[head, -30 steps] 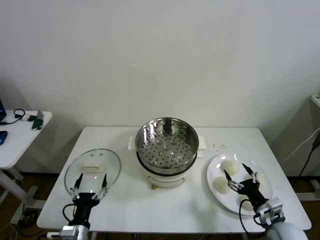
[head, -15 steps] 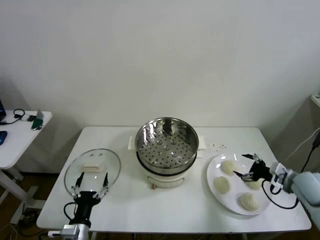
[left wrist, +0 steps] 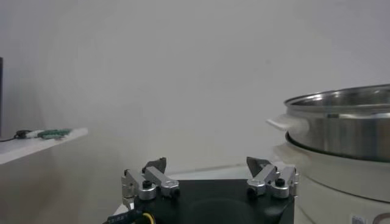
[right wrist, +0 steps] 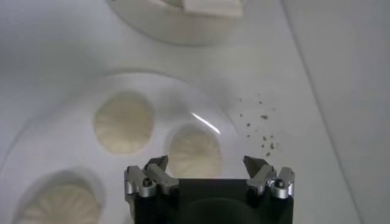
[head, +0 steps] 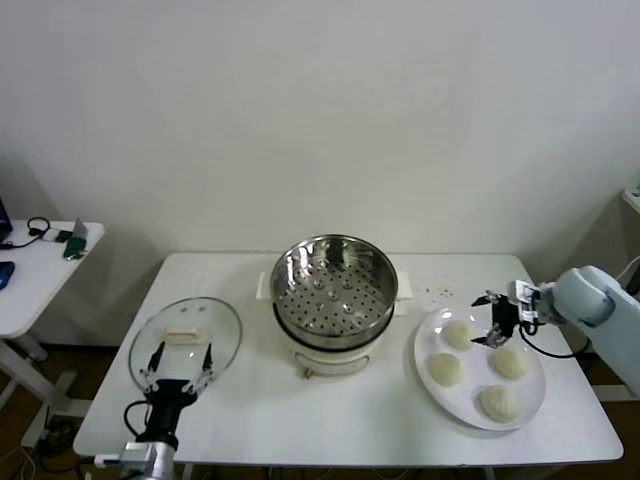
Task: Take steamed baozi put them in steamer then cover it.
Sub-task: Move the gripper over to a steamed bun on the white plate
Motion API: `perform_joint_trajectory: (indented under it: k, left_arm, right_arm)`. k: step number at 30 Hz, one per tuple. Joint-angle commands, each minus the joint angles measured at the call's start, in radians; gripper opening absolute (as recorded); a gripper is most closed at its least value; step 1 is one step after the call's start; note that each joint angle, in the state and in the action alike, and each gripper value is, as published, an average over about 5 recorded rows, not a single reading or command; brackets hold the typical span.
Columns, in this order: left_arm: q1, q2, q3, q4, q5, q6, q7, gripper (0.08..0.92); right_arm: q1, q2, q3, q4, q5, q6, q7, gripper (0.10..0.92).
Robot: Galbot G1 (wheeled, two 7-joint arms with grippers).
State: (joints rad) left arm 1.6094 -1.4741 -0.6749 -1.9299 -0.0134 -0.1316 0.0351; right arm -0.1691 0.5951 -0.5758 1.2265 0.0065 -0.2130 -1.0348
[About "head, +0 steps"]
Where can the small black box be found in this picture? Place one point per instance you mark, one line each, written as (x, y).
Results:
(62, 235)

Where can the dark laptop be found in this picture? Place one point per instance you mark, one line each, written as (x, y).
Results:
(4, 215)

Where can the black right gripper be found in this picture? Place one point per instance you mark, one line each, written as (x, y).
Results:
(506, 316)

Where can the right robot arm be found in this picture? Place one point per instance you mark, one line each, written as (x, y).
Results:
(590, 295)

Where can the white steamed baozi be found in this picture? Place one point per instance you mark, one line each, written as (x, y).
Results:
(446, 369)
(509, 362)
(498, 402)
(459, 334)

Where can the white side table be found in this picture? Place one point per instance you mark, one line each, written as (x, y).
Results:
(40, 280)

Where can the white shelf unit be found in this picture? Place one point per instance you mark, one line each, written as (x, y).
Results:
(632, 202)

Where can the white electric cooking pot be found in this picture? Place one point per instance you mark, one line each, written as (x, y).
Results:
(330, 360)

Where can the perforated stainless steamer basket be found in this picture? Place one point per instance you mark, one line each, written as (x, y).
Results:
(350, 310)

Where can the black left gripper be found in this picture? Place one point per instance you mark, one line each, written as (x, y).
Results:
(165, 415)

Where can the blue computer mouse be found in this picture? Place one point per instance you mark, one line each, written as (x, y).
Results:
(5, 275)

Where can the white round plate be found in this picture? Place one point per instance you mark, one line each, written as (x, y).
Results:
(450, 400)

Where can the green plastic tool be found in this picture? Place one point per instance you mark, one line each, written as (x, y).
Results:
(74, 246)

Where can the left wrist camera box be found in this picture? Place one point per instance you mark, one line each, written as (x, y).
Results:
(137, 452)

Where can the white stand frame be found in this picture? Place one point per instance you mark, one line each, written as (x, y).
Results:
(607, 392)

